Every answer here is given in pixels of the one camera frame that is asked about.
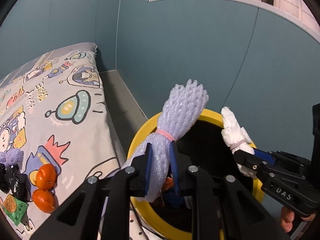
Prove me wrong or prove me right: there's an orange snack wrapper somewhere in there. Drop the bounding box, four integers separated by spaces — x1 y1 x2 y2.
152 176 174 206

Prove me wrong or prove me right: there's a white tissue wad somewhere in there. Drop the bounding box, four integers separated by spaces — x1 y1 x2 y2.
220 106 256 178

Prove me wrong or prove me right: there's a green snack packet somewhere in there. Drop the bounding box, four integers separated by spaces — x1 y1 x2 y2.
2 194 28 225

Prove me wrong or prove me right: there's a grey bed frame ledge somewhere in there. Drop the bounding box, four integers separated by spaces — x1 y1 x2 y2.
100 70 148 163

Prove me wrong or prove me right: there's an orange tangerine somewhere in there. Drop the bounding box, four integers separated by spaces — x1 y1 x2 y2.
35 164 57 191
32 189 55 213

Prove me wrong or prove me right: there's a person's right hand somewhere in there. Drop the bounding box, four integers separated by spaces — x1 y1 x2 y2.
280 206 316 233

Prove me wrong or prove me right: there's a cartoon space print bedsheet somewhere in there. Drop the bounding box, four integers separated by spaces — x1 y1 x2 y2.
0 42 122 240

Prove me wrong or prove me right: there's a yellow-rimmed red trash bin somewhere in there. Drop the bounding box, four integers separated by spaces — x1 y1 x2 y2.
126 108 266 240

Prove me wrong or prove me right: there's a black plastic bag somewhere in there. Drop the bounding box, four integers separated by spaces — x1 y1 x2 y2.
0 163 10 194
8 165 28 203

